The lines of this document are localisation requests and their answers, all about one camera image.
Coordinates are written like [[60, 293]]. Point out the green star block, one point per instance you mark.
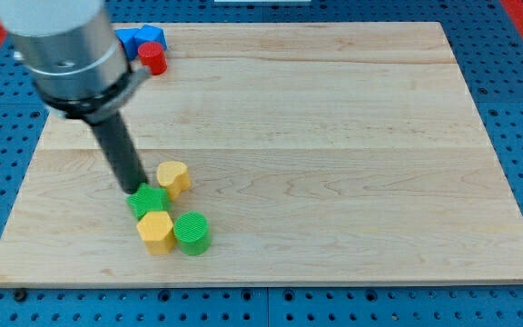
[[148, 199]]

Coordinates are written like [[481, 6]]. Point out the yellow hexagon block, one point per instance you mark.
[[156, 231]]

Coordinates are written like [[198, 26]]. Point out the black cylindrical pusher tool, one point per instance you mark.
[[113, 137]]

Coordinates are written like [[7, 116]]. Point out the light wooden board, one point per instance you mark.
[[332, 154]]

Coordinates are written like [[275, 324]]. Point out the yellow heart block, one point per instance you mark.
[[174, 177]]

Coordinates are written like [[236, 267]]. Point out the green cylinder block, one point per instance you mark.
[[192, 233]]

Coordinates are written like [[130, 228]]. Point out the red cylinder block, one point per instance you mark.
[[152, 55]]

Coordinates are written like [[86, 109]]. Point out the blue pentagon block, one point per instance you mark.
[[150, 33]]

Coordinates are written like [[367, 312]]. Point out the blue cube block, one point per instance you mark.
[[127, 40]]

